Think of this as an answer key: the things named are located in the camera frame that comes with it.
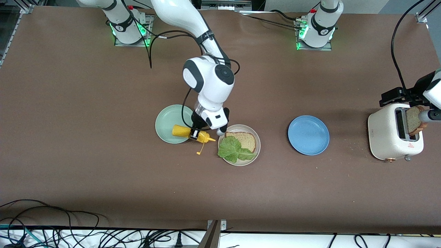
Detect yellow squeeze bottle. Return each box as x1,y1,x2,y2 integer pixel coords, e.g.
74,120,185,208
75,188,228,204
172,124,216,155

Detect green lettuce leaf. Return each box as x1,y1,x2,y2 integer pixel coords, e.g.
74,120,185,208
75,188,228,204
218,136,257,164

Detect brown bread slice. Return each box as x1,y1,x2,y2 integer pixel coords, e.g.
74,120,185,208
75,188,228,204
225,132,256,154
406,106,428,135

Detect mint green plate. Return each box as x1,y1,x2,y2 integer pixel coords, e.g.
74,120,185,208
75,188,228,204
155,104,197,144

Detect beige plate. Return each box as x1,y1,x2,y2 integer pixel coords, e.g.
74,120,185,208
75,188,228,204
218,124,261,167

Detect blue plate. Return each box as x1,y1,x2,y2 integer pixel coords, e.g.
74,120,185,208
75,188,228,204
288,115,330,156

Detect white toaster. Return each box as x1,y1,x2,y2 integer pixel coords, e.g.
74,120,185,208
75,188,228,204
368,103,424,162

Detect grey metal beam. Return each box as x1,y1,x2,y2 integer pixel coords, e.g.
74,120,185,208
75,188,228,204
198,220,221,248

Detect grey metal device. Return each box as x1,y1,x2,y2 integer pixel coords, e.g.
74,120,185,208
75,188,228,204
201,0,252,10

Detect aluminium frame rail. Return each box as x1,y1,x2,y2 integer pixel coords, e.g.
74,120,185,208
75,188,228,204
0,4,35,68
416,0,441,24

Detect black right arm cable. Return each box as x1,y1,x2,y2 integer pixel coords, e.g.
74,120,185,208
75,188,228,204
127,7,240,130

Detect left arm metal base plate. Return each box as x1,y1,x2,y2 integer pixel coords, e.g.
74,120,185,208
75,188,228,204
296,17,333,51

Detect grey metal bracket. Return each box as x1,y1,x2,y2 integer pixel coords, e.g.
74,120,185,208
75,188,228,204
207,220,227,231

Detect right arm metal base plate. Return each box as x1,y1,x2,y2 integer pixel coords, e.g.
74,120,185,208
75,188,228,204
114,14,152,47

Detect black braided base cable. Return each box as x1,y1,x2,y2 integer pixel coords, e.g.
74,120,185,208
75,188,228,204
246,14,302,30

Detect thin black base cable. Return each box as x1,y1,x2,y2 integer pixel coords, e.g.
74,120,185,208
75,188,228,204
269,10,304,22

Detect teal floor cable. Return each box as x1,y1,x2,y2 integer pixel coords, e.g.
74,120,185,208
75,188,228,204
0,224,45,248

